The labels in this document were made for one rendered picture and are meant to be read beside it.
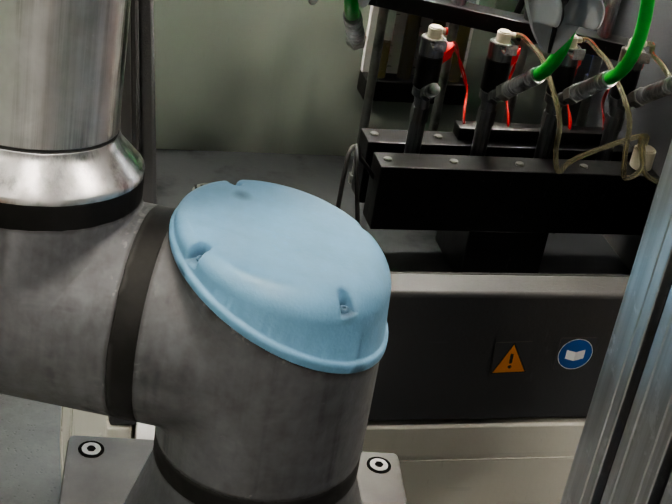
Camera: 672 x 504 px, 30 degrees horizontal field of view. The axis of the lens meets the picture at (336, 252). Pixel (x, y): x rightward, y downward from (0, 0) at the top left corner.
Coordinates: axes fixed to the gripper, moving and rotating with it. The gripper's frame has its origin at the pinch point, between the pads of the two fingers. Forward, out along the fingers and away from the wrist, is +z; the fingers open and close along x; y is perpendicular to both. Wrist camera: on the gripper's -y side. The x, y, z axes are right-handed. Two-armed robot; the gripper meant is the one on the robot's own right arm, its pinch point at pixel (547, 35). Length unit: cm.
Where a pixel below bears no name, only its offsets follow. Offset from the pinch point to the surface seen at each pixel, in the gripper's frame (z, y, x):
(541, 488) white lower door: 54, -2, 13
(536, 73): 10.1, -16.4, 7.4
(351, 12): 4.8, -16.0, -13.1
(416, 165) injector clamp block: 24.9, -24.0, -0.7
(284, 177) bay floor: 40, -49, -9
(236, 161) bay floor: 40, -53, -15
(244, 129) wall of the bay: 37, -56, -14
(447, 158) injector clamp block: 24.9, -26.0, 3.6
